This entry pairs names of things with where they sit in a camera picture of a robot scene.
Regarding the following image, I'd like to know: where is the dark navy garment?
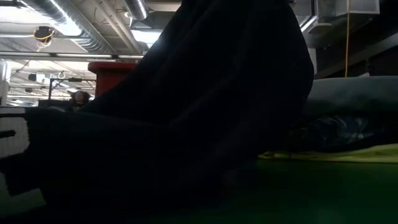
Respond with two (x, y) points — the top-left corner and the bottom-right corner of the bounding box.
(0, 0), (315, 224)

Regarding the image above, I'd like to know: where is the blue plaid shirt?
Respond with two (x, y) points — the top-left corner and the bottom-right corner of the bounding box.
(306, 114), (379, 149)

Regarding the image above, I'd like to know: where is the yellow T-shirt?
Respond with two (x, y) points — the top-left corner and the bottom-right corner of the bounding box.
(257, 143), (398, 164)

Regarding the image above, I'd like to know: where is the grey garment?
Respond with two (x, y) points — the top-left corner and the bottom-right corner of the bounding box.
(301, 76), (398, 121)

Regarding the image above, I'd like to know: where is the red plastic laundry bin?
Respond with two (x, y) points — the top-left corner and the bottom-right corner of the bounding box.
(88, 61), (138, 97)

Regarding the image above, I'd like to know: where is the person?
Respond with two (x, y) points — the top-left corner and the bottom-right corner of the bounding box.
(67, 90), (91, 110)

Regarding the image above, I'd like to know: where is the long ceiling light strip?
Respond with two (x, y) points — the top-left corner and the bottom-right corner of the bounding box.
(0, 52), (146, 60)

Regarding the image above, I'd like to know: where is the black background stand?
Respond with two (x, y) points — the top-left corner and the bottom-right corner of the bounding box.
(36, 75), (97, 110)

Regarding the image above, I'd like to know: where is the narrow silver ventilation duct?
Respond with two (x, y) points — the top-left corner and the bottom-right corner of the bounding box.
(125, 0), (150, 21)

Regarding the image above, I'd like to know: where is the wide silver ventilation duct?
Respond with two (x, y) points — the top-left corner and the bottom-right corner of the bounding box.
(18, 0), (116, 54)

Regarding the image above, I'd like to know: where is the yellow cable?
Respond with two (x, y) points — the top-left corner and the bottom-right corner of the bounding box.
(344, 12), (351, 78)

